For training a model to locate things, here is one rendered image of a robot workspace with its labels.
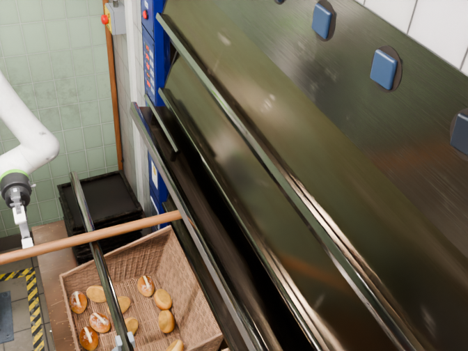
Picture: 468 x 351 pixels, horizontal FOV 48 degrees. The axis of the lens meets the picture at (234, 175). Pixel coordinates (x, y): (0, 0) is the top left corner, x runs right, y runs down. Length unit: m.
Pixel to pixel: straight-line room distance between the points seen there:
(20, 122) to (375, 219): 1.29
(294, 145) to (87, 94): 1.90
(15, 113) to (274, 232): 1.00
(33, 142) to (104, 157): 1.22
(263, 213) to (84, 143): 1.85
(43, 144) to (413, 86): 1.38
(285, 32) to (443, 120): 0.41
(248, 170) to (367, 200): 0.49
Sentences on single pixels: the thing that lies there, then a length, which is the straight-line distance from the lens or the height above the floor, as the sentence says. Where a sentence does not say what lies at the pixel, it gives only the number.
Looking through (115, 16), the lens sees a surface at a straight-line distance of 2.28.
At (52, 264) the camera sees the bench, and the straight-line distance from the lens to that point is 2.45.
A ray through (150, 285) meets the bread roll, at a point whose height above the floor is 0.64.
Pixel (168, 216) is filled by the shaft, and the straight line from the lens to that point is 1.69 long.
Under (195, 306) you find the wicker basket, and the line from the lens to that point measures 2.02.
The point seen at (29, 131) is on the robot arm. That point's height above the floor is 1.34.
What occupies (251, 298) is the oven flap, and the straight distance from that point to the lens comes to 1.23.
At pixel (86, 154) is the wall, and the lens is 3.02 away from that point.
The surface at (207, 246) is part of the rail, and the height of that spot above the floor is 1.44.
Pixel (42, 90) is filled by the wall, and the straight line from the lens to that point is 2.77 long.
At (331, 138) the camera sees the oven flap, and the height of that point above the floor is 1.84.
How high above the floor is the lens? 2.38
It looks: 40 degrees down
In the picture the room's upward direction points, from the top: 5 degrees clockwise
